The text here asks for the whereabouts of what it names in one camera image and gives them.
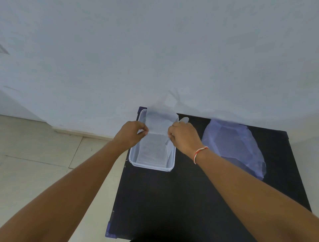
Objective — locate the person's left hand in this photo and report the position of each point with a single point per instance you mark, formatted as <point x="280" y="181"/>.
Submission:
<point x="129" y="136"/>

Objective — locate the person's right hand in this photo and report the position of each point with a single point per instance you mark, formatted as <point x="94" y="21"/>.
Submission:
<point x="184" y="138"/>

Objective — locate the person's right fingers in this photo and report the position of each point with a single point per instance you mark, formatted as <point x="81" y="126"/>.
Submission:
<point x="173" y="132"/>

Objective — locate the person's left thumb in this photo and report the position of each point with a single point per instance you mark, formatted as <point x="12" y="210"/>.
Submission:
<point x="142" y="133"/>

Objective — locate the white translucent paper sheet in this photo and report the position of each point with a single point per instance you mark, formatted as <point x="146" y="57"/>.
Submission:
<point x="158" y="139"/>

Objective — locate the person's left forearm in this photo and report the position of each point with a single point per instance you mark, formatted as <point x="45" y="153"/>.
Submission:
<point x="64" y="192"/>

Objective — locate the person's right forearm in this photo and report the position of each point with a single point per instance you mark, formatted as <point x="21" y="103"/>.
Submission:
<point x="251" y="197"/>

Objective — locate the clear plastic container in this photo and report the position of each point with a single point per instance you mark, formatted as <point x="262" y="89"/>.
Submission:
<point x="152" y="162"/>

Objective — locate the pile of white paper sheets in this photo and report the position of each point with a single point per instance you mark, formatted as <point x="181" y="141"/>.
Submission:
<point x="236" y="148"/>

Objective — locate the black table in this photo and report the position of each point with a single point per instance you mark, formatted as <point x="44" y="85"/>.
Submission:
<point x="189" y="197"/>

